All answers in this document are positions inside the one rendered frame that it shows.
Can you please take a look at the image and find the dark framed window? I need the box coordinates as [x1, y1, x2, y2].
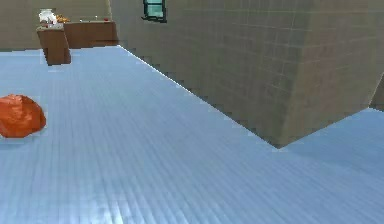
[141, 0, 168, 24]

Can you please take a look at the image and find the brown wooden long counter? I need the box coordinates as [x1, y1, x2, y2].
[62, 20, 120, 50]

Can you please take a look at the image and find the brown wooden counter block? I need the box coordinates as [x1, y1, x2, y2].
[35, 26, 72, 66]

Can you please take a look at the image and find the orange lumpy cushion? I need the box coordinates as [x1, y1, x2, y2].
[0, 93, 47, 139]

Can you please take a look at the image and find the white round jar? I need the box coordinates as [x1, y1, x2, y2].
[38, 8, 58, 25]

